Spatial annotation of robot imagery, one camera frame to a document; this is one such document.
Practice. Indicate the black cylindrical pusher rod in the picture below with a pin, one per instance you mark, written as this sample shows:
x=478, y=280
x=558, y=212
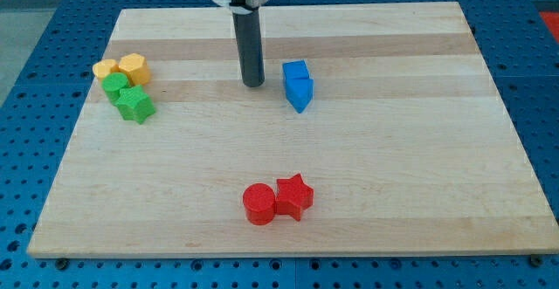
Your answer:
x=248, y=37

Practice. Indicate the green star block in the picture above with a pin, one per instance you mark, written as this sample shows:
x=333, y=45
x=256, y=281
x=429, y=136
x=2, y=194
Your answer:
x=134, y=104

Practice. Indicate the green circle block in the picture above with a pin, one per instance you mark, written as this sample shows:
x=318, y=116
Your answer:
x=112, y=85

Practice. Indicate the red circle block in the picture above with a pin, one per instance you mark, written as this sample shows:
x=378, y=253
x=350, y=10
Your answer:
x=259, y=203

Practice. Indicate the red star block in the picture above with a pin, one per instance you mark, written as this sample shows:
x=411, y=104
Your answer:
x=293, y=197

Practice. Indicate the blue cube block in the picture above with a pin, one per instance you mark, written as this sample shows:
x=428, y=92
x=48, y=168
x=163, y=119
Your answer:
x=295, y=70

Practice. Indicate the blue triangle block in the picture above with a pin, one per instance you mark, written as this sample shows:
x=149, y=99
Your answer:
x=299, y=92

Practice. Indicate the yellow hexagon block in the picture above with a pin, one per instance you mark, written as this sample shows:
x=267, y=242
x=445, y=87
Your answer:
x=135, y=67

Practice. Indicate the yellow pentagon block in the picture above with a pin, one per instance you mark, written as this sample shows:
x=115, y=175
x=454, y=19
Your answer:
x=104, y=68

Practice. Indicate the light wooden board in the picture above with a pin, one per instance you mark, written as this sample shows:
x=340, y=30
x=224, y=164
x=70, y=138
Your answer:
x=407, y=143

